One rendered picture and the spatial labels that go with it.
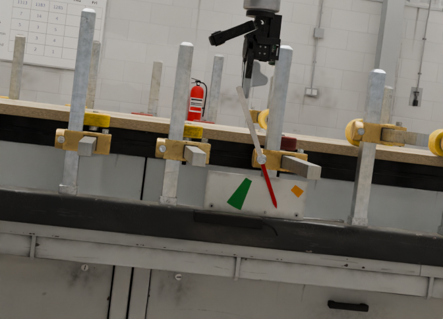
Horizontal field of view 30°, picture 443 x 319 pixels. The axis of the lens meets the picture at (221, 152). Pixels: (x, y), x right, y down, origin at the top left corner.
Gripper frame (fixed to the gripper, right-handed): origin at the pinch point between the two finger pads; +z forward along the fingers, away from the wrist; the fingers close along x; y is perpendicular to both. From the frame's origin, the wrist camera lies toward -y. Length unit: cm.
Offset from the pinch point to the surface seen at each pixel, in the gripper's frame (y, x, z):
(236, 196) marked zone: 1.9, 5.1, 26.2
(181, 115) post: -14.2, 5.9, 7.1
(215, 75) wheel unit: 4, 115, -7
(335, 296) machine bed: 38, 31, 56
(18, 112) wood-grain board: -57, 25, 11
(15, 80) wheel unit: -70, 115, 3
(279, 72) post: 9.3, 6.1, -6.3
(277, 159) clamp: 11.3, 5.2, 15.8
